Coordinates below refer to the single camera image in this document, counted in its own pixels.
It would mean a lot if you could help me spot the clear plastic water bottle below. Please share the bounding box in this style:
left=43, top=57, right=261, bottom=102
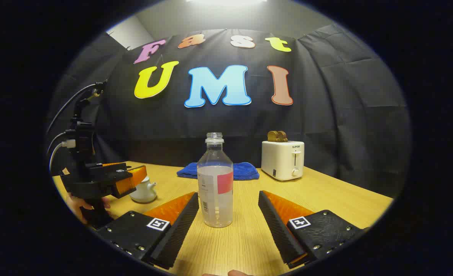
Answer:
left=197, top=132, right=234, bottom=228

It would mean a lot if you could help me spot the black backdrop cloth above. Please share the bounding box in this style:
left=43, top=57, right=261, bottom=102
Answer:
left=46, top=25, right=411, bottom=198

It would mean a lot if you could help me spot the black cable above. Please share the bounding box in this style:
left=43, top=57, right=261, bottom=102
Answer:
left=46, top=82, right=106, bottom=136

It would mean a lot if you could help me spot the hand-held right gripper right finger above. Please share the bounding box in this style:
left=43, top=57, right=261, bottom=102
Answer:
left=258, top=191, right=371, bottom=269

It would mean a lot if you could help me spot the white toaster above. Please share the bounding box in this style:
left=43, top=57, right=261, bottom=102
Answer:
left=261, top=140, right=305, bottom=181

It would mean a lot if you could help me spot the white cable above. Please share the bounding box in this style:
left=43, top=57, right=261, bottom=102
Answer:
left=49, top=140, right=76, bottom=173

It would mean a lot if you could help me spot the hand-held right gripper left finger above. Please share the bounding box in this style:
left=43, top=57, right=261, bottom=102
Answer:
left=96, top=192, right=200, bottom=270

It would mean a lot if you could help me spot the ceiling light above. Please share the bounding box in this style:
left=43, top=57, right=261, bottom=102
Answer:
left=186, top=0, right=267, bottom=6

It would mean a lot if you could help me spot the blue towel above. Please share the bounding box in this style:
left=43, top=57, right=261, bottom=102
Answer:
left=177, top=162, right=260, bottom=181

